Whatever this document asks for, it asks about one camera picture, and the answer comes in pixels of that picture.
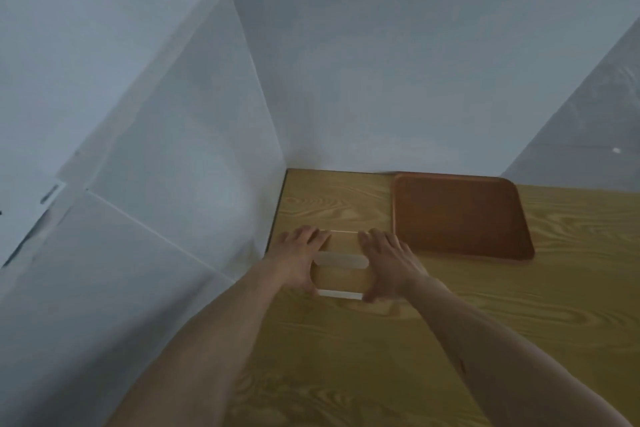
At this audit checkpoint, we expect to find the person's left forearm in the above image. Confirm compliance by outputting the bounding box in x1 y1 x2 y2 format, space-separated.
107 262 301 427

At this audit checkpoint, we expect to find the brown rectangular tray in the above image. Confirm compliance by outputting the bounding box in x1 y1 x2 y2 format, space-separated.
391 172 536 262

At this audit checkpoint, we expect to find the clear acrylic box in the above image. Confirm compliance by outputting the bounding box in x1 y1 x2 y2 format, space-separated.
310 229 377 300

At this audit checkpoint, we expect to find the person's right hand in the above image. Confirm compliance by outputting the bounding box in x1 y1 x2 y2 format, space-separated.
357 228 431 304

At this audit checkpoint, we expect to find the person's right forearm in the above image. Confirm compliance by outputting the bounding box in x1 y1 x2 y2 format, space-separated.
400 276 633 427

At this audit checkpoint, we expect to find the person's left hand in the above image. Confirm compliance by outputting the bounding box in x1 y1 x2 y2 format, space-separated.
264 225 332 295

